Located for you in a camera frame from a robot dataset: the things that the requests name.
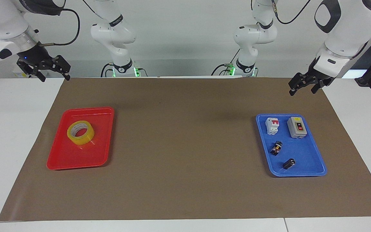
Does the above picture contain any black cable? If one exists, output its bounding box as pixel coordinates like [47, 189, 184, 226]
[100, 63, 114, 78]
[39, 8, 81, 46]
[211, 48, 241, 76]
[271, 0, 312, 25]

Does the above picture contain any yellow tape roll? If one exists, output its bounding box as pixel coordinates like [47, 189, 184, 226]
[67, 120, 95, 146]

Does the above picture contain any grey switch box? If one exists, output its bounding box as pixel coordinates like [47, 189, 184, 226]
[287, 116, 308, 139]

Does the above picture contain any blue plastic tray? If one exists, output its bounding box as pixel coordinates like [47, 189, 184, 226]
[255, 113, 328, 178]

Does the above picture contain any red plastic tray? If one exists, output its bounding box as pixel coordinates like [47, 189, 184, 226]
[46, 107, 115, 170]

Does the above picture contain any small black toy figure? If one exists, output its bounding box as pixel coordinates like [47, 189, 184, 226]
[270, 140, 283, 156]

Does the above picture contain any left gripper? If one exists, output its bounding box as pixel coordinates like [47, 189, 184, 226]
[288, 57, 334, 97]

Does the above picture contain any white red circuit breaker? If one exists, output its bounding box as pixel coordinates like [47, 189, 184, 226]
[265, 117, 281, 135]

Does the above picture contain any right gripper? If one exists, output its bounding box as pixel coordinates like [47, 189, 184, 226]
[16, 43, 71, 82]

